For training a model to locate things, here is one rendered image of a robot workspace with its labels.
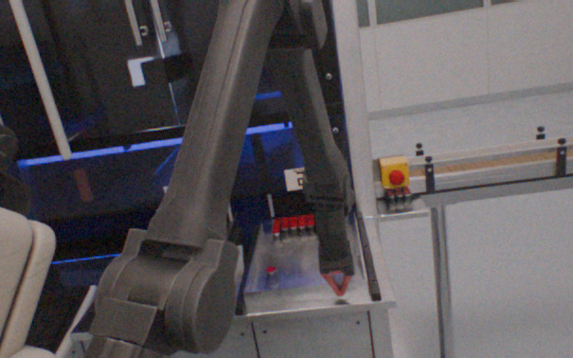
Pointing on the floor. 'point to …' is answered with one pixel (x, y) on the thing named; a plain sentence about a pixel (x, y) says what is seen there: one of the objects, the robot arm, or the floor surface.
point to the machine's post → (359, 141)
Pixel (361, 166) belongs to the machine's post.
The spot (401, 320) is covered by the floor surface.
